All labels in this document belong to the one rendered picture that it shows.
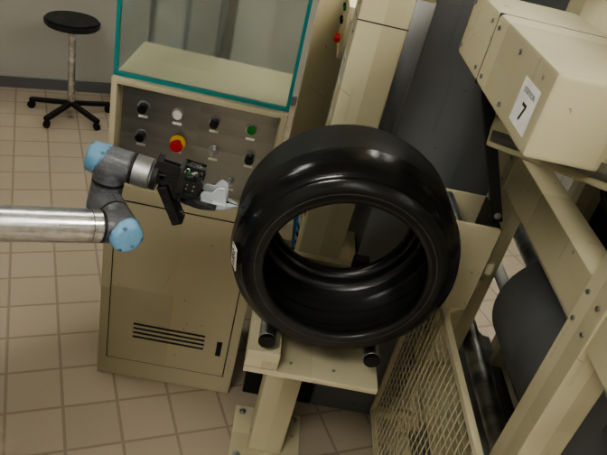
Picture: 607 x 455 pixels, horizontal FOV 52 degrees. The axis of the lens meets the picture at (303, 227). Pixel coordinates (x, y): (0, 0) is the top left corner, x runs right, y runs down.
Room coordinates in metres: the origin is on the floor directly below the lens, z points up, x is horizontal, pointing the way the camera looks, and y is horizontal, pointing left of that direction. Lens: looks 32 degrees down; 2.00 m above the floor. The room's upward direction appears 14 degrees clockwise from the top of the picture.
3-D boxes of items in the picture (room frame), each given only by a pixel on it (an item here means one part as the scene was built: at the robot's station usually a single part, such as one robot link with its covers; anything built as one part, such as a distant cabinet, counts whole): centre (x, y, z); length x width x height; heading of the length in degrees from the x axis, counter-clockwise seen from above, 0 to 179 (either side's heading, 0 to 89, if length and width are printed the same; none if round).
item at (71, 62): (3.97, 1.81, 0.34); 0.57 x 0.55 x 0.69; 116
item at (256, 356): (1.38, 0.04, 0.83); 0.36 x 0.09 x 0.06; 5
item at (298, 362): (1.39, -0.10, 0.80); 0.37 x 0.36 x 0.02; 95
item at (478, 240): (1.65, -0.46, 1.05); 0.20 x 0.15 x 0.30; 5
